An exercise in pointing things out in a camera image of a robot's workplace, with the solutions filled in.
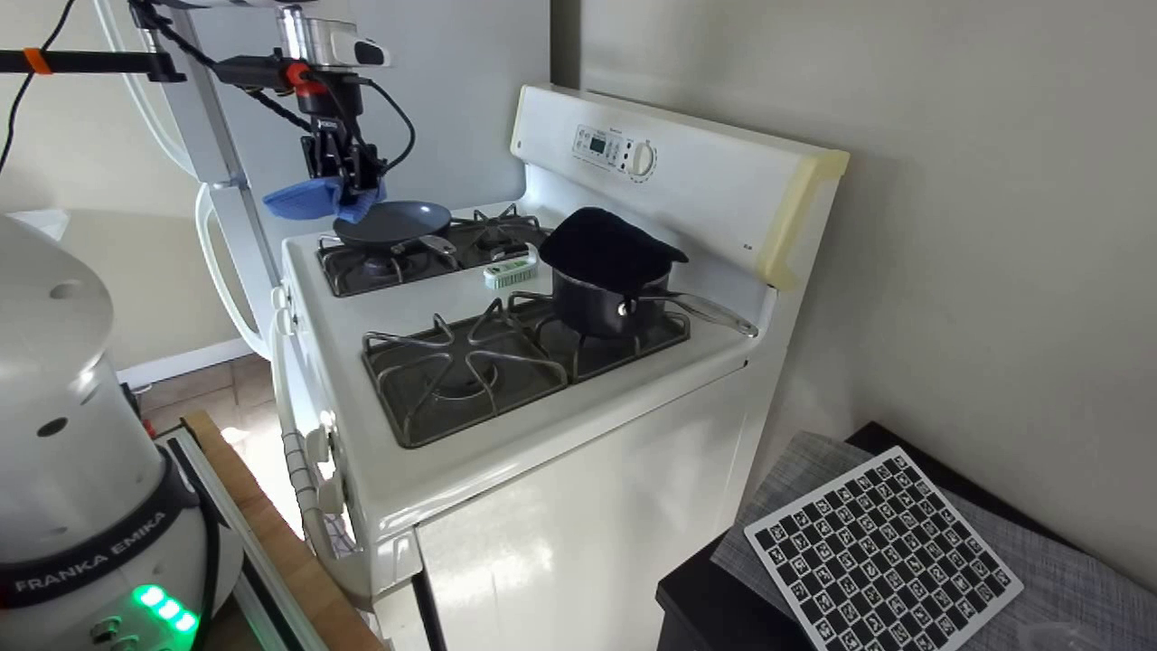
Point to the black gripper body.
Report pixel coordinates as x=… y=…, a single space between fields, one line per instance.
x=340 y=139

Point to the small white green sponge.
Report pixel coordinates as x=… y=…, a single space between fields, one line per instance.
x=512 y=273

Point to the black stove grate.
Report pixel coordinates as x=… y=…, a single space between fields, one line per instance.
x=481 y=373
x=474 y=246

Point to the black cloth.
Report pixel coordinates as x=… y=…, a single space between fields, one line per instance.
x=610 y=246

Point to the white gas stove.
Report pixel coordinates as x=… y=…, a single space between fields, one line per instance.
x=566 y=530

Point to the black bar with orange tape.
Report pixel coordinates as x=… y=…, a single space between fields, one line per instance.
x=96 y=63

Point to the blue striped towel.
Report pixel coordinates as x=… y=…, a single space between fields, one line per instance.
x=303 y=199

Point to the black saucepan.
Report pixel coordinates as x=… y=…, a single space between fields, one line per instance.
x=600 y=309

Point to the black side table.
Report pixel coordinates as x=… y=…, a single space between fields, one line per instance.
x=698 y=617

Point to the wooden plank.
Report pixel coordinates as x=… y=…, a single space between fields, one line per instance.
x=285 y=542

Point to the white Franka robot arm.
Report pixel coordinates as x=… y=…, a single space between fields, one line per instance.
x=60 y=483

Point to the black white calibration board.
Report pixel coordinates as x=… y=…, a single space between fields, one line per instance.
x=882 y=553

